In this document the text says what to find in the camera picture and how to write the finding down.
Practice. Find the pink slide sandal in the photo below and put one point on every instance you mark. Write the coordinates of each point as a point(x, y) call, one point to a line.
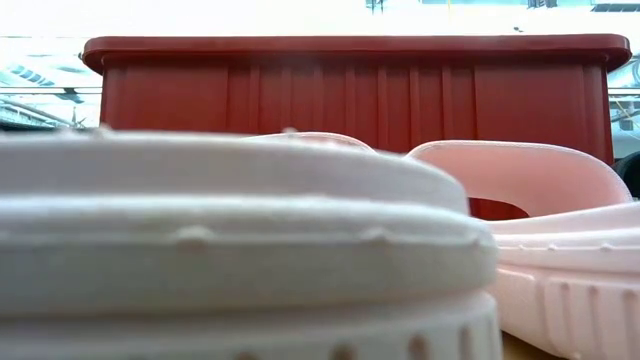
point(550, 175)
point(225, 250)

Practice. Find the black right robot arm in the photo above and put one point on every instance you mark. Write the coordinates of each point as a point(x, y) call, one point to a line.
point(631, 175)

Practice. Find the red plastic bin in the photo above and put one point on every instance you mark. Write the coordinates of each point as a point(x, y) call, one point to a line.
point(350, 100)

